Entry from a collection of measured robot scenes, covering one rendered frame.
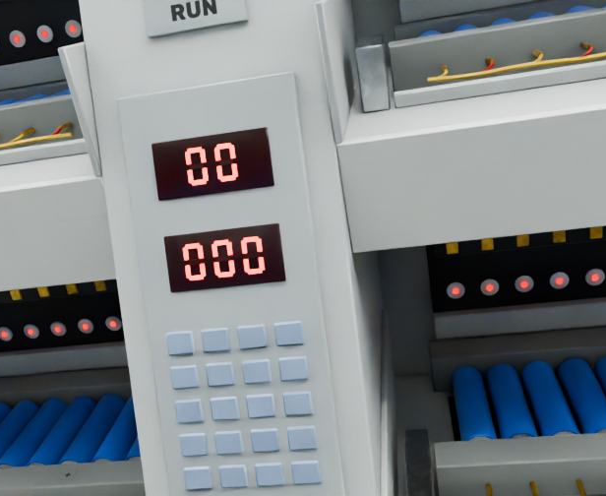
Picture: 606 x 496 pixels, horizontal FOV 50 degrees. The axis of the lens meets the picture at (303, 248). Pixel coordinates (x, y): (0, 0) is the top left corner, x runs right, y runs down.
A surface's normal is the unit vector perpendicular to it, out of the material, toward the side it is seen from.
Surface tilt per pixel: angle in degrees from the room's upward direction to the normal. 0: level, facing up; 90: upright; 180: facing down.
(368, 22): 90
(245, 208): 90
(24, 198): 109
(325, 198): 90
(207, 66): 90
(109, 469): 19
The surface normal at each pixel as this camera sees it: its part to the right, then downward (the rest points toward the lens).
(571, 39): -0.11, 0.39
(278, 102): -0.16, 0.07
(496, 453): -0.17, -0.91
